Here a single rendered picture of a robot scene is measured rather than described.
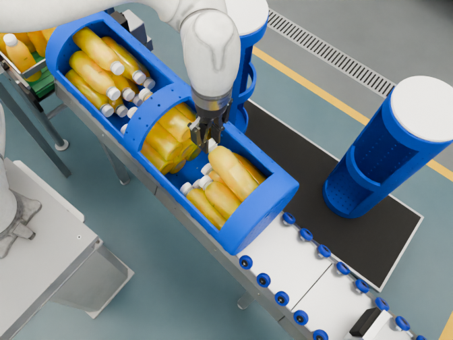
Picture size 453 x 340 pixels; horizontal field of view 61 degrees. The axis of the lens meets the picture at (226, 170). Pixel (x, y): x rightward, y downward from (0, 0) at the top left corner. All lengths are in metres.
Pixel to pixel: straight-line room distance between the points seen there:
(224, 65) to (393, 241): 1.76
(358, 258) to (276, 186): 1.25
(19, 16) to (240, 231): 0.67
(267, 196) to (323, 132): 1.65
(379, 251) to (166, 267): 1.15
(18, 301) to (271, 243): 0.74
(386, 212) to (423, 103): 0.92
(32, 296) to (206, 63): 0.78
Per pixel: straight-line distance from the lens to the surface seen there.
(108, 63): 1.31
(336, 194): 2.27
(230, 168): 1.04
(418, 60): 3.25
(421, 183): 2.70
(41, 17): 0.66
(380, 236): 2.28
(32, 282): 1.19
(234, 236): 1.02
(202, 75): 0.74
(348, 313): 1.31
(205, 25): 0.70
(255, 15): 1.63
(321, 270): 1.30
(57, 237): 1.19
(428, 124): 1.53
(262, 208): 0.99
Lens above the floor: 2.16
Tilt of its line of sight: 65 degrees down
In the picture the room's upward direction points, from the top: 7 degrees clockwise
